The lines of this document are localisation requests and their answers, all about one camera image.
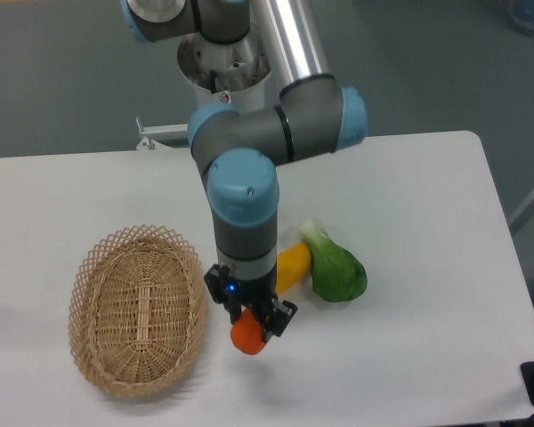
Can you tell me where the white metal frame left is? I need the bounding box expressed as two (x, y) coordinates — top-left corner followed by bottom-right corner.
(135, 116), (189, 150)

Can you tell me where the woven wicker basket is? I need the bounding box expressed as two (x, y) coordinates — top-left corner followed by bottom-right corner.
(68, 224), (207, 398)

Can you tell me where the yellow toy pepper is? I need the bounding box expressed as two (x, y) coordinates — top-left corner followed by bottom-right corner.
(275, 243), (311, 294)

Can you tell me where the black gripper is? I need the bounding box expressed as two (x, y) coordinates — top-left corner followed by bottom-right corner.
(204, 264), (298, 342)

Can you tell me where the blue object in corner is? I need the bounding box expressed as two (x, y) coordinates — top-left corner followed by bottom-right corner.
(509, 0), (534, 36)

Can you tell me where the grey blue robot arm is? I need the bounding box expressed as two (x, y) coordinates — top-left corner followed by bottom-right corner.
(121, 1), (368, 341)

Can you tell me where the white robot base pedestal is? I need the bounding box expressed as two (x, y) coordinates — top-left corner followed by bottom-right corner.
(177, 27), (271, 112)

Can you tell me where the orange toy fruit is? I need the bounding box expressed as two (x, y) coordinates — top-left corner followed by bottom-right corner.
(231, 309), (265, 355)

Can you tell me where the green toy bok choy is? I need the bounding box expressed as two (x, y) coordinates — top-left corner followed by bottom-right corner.
(298, 217), (368, 302)

